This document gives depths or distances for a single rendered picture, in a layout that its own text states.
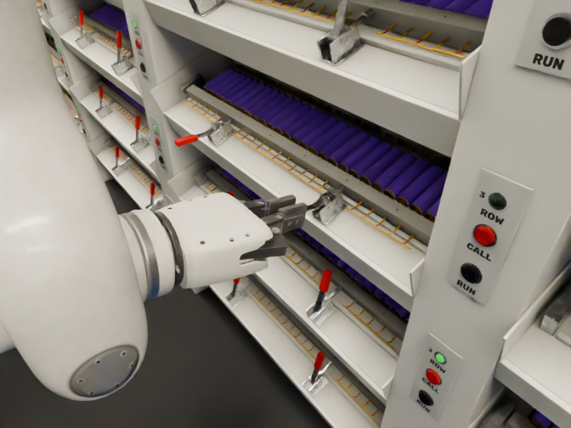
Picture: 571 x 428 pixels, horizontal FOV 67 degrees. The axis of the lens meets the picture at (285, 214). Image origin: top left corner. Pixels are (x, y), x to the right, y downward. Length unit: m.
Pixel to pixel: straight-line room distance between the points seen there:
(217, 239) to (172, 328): 0.73
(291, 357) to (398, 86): 0.62
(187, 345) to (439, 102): 0.85
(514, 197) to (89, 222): 0.29
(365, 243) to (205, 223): 0.20
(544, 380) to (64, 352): 0.38
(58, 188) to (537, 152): 0.31
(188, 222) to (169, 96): 0.49
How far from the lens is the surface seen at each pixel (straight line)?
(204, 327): 1.11
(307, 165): 0.60
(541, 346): 0.47
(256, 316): 0.95
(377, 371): 0.65
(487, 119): 0.35
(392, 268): 0.50
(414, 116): 0.39
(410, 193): 0.54
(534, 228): 0.36
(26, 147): 0.29
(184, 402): 1.00
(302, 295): 0.72
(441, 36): 0.44
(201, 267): 0.40
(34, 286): 0.28
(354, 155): 0.59
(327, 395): 0.85
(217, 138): 0.73
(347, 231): 0.53
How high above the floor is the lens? 0.85
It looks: 37 degrees down
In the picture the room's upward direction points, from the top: straight up
